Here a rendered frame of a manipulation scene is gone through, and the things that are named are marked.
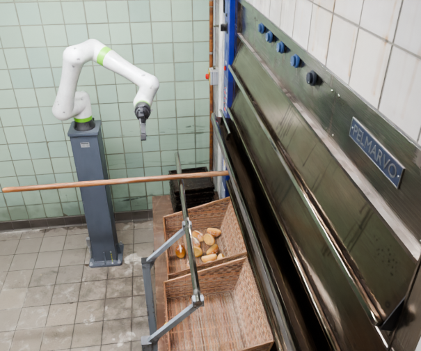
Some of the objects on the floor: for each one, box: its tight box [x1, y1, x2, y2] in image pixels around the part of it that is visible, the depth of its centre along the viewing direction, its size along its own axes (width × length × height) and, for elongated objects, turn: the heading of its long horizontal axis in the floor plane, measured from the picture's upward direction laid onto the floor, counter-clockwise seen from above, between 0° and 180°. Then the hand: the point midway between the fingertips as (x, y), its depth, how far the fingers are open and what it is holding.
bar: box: [141, 153, 204, 351], centre depth 243 cm, size 31×127×118 cm, turn 8°
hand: (142, 127), depth 227 cm, fingers open, 13 cm apart
